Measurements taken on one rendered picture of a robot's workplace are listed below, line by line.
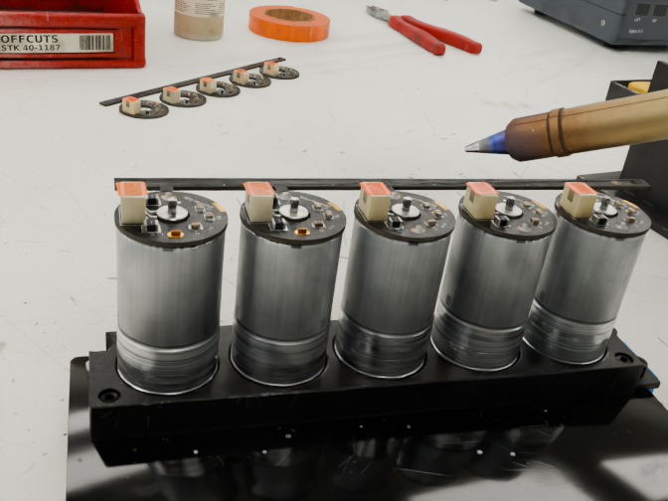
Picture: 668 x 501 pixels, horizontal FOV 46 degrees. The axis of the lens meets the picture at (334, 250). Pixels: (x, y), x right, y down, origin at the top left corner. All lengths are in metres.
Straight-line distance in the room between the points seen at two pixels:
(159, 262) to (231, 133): 0.23
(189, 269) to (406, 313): 0.05
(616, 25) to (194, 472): 0.58
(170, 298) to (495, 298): 0.08
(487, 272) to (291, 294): 0.05
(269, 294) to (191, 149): 0.20
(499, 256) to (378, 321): 0.03
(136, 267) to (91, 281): 0.10
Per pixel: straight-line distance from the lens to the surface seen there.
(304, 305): 0.18
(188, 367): 0.19
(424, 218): 0.19
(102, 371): 0.20
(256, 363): 0.19
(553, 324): 0.22
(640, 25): 0.72
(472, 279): 0.20
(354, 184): 0.20
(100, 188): 0.34
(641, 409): 0.24
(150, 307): 0.18
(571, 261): 0.21
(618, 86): 0.56
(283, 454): 0.19
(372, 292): 0.19
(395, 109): 0.46
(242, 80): 0.47
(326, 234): 0.18
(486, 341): 0.21
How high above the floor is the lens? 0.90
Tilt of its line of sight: 29 degrees down
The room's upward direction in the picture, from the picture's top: 8 degrees clockwise
